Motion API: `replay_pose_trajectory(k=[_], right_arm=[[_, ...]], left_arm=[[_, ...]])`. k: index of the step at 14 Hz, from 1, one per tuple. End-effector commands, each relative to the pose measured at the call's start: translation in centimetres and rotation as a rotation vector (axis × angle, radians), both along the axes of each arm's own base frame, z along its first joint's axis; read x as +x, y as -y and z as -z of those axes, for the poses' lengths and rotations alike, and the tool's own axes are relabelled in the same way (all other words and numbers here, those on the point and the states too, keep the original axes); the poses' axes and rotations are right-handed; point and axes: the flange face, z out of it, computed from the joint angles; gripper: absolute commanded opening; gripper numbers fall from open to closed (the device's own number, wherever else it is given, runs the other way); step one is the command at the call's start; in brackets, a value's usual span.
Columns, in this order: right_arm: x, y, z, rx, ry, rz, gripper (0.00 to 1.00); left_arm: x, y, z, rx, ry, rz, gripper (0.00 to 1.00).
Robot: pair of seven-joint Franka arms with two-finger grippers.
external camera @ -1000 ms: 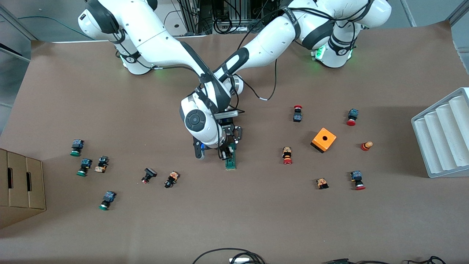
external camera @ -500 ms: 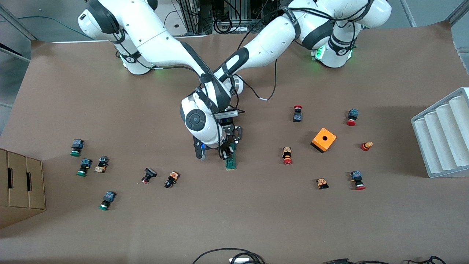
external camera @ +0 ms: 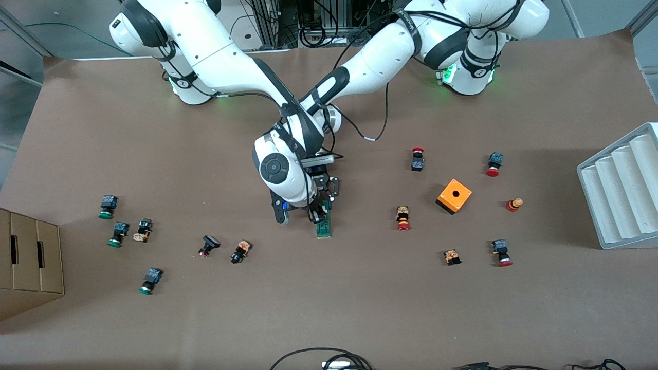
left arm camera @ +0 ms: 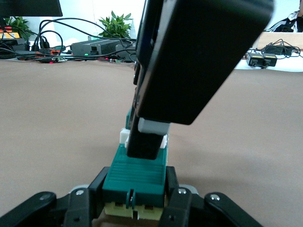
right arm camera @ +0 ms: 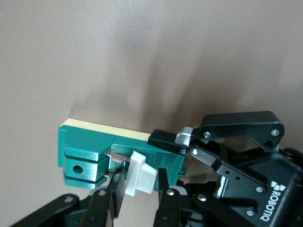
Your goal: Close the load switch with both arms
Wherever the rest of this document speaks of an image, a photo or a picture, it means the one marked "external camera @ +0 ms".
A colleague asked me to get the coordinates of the black cable with connector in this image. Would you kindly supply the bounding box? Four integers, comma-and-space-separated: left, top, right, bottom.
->
453, 358, 627, 370

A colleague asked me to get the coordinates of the black looped cable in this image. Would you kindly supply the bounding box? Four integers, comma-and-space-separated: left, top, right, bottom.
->
269, 347, 373, 370

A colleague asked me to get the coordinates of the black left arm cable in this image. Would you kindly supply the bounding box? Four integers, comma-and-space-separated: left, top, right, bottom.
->
329, 77, 391, 155

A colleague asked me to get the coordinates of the black push button red tip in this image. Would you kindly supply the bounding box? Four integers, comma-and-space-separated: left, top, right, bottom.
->
198, 235, 221, 258

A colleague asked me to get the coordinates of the aluminium frame post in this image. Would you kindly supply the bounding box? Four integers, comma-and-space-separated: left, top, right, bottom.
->
626, 0, 658, 38

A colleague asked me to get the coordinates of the white ribbed tray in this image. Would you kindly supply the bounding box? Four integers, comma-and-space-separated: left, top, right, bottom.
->
576, 122, 658, 250

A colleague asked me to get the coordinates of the equipment rack with cables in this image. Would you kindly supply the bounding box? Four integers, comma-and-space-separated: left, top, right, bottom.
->
249, 0, 412, 49

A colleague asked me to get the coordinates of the brown cardboard box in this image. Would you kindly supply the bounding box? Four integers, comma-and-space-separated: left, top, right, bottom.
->
0, 208, 65, 322

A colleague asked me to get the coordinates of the green terminal block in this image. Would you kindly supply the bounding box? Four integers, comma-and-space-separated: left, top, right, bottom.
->
315, 208, 332, 239

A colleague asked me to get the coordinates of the black orange push button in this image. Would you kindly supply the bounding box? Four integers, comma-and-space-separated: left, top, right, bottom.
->
230, 239, 253, 265

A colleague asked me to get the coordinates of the orange push button enclosure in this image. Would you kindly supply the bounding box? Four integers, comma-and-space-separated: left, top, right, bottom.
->
436, 178, 473, 215

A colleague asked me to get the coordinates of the green push button blue body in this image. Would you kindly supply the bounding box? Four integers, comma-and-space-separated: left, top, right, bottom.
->
99, 195, 119, 220
138, 267, 164, 296
107, 221, 130, 248

